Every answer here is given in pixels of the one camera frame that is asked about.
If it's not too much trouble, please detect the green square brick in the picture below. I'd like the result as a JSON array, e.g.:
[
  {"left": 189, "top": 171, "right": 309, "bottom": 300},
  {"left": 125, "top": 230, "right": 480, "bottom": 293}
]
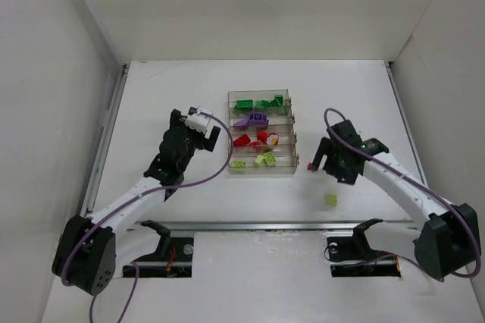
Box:
[{"left": 271, "top": 105, "right": 289, "bottom": 117}]

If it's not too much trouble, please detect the purple lego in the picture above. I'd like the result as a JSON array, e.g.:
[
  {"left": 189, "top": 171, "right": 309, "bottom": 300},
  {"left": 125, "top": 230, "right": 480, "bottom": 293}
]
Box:
[{"left": 233, "top": 118, "right": 249, "bottom": 129}]

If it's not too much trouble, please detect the purple cable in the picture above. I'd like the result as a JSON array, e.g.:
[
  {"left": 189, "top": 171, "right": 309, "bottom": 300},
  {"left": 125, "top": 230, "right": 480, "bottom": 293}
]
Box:
[
  {"left": 323, "top": 107, "right": 482, "bottom": 279},
  {"left": 60, "top": 110, "right": 234, "bottom": 323}
]

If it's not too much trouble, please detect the lime brick with red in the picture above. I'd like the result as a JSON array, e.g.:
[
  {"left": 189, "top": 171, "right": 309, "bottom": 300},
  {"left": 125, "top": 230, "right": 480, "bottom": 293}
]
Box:
[{"left": 254, "top": 152, "right": 277, "bottom": 167}]

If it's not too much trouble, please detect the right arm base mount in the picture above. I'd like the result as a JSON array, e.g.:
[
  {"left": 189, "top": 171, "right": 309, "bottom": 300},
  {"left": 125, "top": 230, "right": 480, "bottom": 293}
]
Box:
[{"left": 324, "top": 218, "right": 401, "bottom": 278}]

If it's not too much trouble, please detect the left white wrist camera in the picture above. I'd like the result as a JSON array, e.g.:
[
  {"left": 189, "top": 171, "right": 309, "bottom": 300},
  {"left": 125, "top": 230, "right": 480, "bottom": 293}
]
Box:
[{"left": 183, "top": 106, "right": 213, "bottom": 135}]

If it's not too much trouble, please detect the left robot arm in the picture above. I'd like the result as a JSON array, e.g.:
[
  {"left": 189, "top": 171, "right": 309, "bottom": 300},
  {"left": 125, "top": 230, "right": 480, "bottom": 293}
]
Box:
[{"left": 52, "top": 107, "right": 228, "bottom": 296}]

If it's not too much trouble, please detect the clear bin first row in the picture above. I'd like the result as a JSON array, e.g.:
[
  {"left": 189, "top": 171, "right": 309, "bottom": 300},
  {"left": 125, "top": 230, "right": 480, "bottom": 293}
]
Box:
[{"left": 227, "top": 89, "right": 292, "bottom": 111}]

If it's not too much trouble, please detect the red lego cluster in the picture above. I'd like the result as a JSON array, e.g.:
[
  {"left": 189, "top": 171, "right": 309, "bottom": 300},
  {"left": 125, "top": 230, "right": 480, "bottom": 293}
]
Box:
[{"left": 257, "top": 130, "right": 268, "bottom": 143}]

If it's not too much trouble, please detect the lime square brick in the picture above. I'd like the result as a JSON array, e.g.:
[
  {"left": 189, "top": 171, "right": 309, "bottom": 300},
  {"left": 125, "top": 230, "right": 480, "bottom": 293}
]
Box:
[{"left": 324, "top": 194, "right": 339, "bottom": 207}]

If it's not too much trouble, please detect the purple lotus lego brick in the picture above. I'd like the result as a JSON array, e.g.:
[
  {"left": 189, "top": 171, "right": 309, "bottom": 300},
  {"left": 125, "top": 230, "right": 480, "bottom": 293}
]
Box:
[{"left": 248, "top": 112, "right": 269, "bottom": 127}]

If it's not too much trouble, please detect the dark green angled brick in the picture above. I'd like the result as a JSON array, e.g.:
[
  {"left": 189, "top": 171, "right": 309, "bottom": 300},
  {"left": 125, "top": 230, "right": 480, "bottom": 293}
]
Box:
[{"left": 235, "top": 99, "right": 254, "bottom": 111}]

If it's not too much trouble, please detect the red flower lego brick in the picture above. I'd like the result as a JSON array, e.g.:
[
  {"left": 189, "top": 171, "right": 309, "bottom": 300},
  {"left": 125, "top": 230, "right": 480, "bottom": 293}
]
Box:
[{"left": 266, "top": 133, "right": 279, "bottom": 146}]

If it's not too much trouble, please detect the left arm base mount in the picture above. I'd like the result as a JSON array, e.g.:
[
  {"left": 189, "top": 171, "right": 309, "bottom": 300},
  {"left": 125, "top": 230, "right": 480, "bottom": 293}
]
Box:
[{"left": 115, "top": 220, "right": 195, "bottom": 278}]

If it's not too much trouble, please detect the green stepped lego brick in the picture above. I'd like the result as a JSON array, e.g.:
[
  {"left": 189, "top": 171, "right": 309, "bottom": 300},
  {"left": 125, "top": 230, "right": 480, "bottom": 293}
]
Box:
[{"left": 254, "top": 100, "right": 271, "bottom": 113}]

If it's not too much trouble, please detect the aluminium rail front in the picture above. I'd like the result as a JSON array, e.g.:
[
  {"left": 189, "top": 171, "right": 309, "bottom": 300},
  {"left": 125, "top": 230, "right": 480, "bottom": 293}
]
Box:
[{"left": 128, "top": 220, "right": 418, "bottom": 231}]

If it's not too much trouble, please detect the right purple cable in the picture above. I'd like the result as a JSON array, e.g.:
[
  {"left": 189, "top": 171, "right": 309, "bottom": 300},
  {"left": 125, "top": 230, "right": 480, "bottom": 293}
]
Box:
[{"left": 323, "top": 107, "right": 482, "bottom": 279}]

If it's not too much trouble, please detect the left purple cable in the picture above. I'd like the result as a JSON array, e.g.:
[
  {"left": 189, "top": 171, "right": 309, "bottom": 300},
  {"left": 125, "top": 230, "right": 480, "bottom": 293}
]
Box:
[{"left": 60, "top": 110, "right": 234, "bottom": 323}]

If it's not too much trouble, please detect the green and lime brick top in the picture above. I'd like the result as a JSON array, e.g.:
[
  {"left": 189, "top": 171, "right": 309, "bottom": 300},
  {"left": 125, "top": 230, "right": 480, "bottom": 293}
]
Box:
[{"left": 231, "top": 161, "right": 246, "bottom": 168}]

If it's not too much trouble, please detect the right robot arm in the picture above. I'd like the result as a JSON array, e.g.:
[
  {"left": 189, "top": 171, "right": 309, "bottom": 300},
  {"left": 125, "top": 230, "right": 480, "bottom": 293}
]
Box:
[{"left": 309, "top": 119, "right": 482, "bottom": 281}]

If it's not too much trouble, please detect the small green brick in bin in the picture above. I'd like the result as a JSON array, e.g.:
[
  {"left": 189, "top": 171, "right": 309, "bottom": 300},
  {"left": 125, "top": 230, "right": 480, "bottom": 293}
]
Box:
[{"left": 270, "top": 95, "right": 284, "bottom": 108}]

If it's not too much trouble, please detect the red rectangular lego brick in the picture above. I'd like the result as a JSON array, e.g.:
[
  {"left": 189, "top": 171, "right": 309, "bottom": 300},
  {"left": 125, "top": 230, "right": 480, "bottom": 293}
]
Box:
[{"left": 233, "top": 134, "right": 251, "bottom": 147}]

